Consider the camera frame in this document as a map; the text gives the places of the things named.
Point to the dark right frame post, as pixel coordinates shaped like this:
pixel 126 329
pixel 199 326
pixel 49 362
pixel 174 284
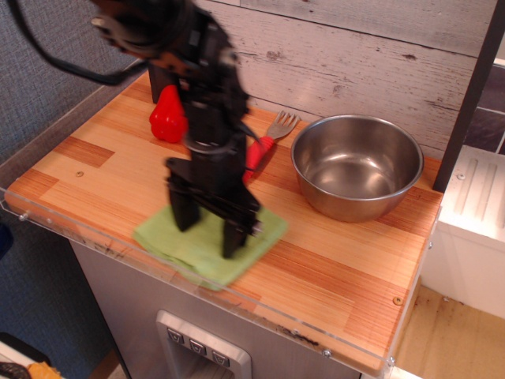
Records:
pixel 471 99

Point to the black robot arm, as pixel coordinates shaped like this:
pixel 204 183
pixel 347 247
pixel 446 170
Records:
pixel 188 43

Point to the stainless steel bowl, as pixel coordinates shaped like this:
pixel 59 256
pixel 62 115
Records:
pixel 355 168

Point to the fork with red handle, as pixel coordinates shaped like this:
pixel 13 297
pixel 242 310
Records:
pixel 283 124

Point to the green cloth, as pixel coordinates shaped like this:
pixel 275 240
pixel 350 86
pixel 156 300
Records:
pixel 198 251

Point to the yellow object bottom left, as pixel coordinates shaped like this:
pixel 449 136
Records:
pixel 37 370

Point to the grey toy fridge cabinet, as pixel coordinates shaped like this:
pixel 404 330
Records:
pixel 130 301

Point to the silver dispenser panel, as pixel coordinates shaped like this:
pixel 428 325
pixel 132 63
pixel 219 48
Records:
pixel 201 347

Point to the clear acrylic edge guard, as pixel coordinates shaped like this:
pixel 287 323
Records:
pixel 343 287

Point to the red toy bell pepper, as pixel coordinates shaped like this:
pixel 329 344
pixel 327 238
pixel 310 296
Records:
pixel 168 120

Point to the white toy sink unit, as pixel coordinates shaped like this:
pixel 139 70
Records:
pixel 465 258

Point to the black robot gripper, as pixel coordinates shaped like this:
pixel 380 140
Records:
pixel 212 178

